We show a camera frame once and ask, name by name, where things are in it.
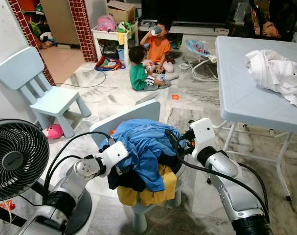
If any white garment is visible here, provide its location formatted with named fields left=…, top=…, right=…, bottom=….
left=244, top=49, right=297, bottom=112

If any blue garment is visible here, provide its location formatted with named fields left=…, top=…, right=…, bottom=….
left=108, top=118, right=189, bottom=192

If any dark navy garment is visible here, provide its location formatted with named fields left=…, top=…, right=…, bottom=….
left=107, top=164, right=148, bottom=192

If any light grey folding table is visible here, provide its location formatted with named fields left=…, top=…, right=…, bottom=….
left=215, top=35, right=297, bottom=202

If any peach cloth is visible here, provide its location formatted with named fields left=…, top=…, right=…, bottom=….
left=262, top=21, right=282, bottom=40

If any black television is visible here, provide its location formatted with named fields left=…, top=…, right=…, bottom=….
left=141, top=0, right=233, bottom=25

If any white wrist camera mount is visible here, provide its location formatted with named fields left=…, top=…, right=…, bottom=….
left=188, top=117, right=218, bottom=157
left=100, top=141, right=130, bottom=170

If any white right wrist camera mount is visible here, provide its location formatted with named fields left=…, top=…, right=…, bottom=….
left=188, top=117, right=218, bottom=157

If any pink bag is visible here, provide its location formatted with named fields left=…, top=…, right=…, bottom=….
left=96, top=15, right=117, bottom=33

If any brown cardboard box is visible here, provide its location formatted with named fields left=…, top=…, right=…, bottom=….
left=107, top=0, right=137, bottom=23

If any child in orange shirt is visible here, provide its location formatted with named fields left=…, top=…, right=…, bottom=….
left=140, top=19, right=175, bottom=74

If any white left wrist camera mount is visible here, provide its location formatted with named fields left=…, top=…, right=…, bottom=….
left=100, top=141, right=130, bottom=170

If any yellow garment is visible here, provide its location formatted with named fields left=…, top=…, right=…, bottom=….
left=116, top=164, right=179, bottom=207

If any black stroller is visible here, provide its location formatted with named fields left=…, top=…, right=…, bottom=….
left=249, top=0, right=297, bottom=43

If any pink toy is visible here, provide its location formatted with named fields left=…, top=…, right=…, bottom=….
left=42, top=124, right=65, bottom=141

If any white television stand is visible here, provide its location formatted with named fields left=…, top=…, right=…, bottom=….
left=137, top=20, right=230, bottom=38

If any black floor cable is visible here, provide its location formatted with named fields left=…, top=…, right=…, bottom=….
left=54, top=71, right=108, bottom=89

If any small white table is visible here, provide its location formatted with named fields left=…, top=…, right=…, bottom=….
left=91, top=22, right=140, bottom=65

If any baby bouncer printed seat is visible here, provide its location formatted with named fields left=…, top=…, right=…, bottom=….
left=180, top=39, right=219, bottom=82

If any small orange white item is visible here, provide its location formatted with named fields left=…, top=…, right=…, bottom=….
left=0, top=199, right=17, bottom=212

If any black floor fan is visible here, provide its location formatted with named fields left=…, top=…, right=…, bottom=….
left=0, top=119, right=93, bottom=235

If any green yellow cloth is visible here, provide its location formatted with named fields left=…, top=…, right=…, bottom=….
left=115, top=22, right=135, bottom=46

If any child in green shirt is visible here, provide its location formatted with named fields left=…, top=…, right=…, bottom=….
left=128, top=45, right=172, bottom=92

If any colourful fabric toy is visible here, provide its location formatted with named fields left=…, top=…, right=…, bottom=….
left=94, top=54, right=126, bottom=72

